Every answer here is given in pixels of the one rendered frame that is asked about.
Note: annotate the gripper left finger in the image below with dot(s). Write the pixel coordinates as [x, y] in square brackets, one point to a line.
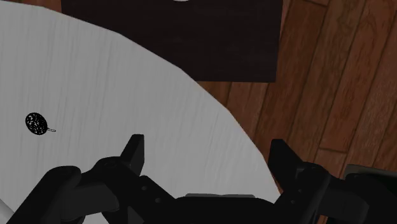
[114, 183]

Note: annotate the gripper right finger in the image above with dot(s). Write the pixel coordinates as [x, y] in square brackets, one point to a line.
[310, 183]

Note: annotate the black speckled round fruit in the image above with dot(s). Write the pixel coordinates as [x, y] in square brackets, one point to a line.
[36, 123]

